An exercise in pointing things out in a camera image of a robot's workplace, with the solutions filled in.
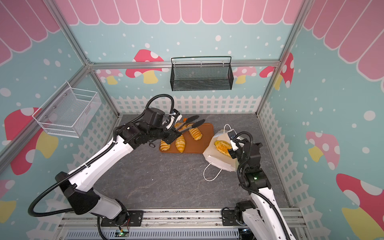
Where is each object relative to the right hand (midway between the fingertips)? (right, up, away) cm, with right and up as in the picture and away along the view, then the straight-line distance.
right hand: (236, 136), depth 73 cm
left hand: (-30, +1, 0) cm, 30 cm away
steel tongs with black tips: (-22, +9, +7) cm, 25 cm away
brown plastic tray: (-13, -8, +33) cm, 36 cm away
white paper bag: (-7, -11, +21) cm, 25 cm away
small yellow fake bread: (-30, -6, +24) cm, 39 cm away
